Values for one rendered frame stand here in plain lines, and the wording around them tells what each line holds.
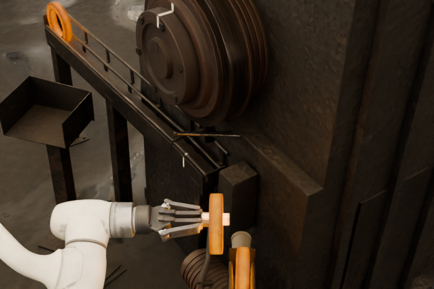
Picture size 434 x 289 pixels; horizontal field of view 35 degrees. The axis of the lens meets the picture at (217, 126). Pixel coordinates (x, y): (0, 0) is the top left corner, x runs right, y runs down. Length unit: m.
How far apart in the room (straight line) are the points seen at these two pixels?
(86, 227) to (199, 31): 0.59
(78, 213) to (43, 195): 1.45
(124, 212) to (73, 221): 0.12
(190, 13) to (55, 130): 0.90
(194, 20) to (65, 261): 0.70
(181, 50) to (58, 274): 0.65
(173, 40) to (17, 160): 1.69
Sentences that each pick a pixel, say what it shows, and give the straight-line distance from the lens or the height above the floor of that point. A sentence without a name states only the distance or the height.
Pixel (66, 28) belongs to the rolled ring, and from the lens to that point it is 3.01.
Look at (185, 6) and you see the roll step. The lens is 1.87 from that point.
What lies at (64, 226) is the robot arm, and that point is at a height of 0.93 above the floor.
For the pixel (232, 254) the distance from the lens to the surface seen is 1.97.
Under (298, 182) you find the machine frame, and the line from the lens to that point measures 1.94.
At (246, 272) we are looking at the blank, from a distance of 1.84.
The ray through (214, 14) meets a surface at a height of 1.30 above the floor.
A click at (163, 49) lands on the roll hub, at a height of 1.16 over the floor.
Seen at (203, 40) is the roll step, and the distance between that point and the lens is 1.83.
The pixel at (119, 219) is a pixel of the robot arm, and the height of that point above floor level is 0.94.
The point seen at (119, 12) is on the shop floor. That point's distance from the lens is 4.46.
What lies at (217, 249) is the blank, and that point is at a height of 0.89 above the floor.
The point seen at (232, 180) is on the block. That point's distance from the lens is 2.03.
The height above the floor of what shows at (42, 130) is 0.60.
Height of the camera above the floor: 2.19
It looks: 39 degrees down
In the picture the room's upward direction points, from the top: 2 degrees clockwise
